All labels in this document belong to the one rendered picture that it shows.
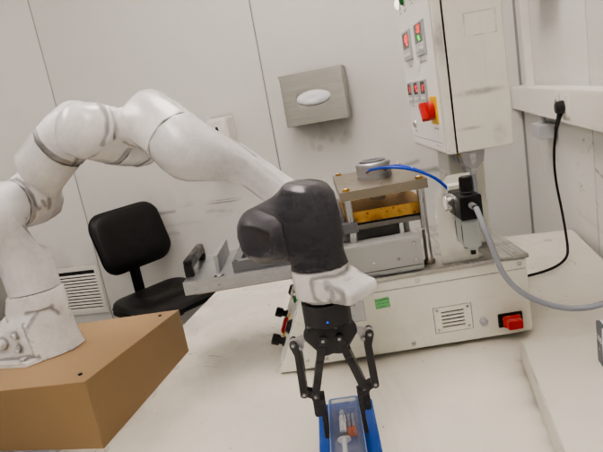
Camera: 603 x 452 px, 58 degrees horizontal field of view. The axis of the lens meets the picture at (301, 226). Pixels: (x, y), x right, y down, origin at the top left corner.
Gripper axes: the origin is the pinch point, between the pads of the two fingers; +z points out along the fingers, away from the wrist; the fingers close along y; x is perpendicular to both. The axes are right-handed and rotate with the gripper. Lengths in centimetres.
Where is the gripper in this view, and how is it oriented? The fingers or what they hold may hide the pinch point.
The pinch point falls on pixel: (344, 413)
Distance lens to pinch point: 93.9
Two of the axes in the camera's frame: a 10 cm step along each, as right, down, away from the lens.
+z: 1.7, 9.6, 2.1
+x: -0.2, 2.2, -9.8
